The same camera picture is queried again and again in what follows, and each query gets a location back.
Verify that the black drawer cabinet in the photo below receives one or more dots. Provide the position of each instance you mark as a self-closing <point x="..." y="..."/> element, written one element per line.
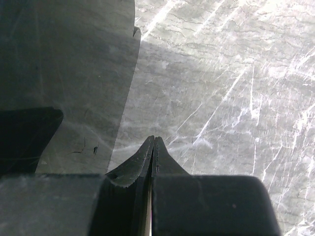
<point x="66" y="67"/>

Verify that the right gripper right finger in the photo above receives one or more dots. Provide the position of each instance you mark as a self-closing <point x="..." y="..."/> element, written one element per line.
<point x="207" y="205"/>

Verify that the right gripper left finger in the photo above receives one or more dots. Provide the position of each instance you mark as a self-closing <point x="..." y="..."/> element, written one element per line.
<point x="113" y="204"/>

